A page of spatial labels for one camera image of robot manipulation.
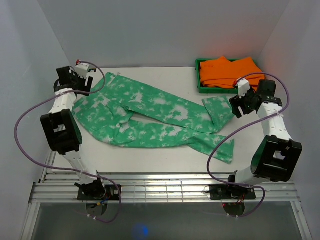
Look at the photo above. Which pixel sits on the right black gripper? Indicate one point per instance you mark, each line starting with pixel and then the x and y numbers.
pixel 235 102

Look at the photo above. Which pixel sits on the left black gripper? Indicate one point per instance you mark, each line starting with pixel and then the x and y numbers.
pixel 86 88

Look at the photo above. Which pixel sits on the green white tie-dye trousers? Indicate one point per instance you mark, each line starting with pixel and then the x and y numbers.
pixel 127 113

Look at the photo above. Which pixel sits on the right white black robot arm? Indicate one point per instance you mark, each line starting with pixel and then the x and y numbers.
pixel 278 154

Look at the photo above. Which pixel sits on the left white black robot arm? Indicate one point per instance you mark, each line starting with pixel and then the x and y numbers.
pixel 62 132

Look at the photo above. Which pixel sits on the orange folded trousers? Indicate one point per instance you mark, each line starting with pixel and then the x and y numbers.
pixel 223 73

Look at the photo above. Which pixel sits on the green plastic tray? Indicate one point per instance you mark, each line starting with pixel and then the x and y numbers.
pixel 211 90

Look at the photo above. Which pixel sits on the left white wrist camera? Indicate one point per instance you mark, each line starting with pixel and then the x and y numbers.
pixel 82 69

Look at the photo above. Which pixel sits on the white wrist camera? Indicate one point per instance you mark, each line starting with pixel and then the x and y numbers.
pixel 82 69
pixel 243 86

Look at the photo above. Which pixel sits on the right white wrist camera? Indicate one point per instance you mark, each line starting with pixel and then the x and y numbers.
pixel 243 86

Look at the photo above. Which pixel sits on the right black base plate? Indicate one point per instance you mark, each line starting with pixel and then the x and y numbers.
pixel 230 192

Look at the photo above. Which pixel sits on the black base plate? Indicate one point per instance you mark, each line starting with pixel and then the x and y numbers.
pixel 99 193
pixel 230 192

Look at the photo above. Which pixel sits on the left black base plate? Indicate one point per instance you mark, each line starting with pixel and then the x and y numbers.
pixel 99 193

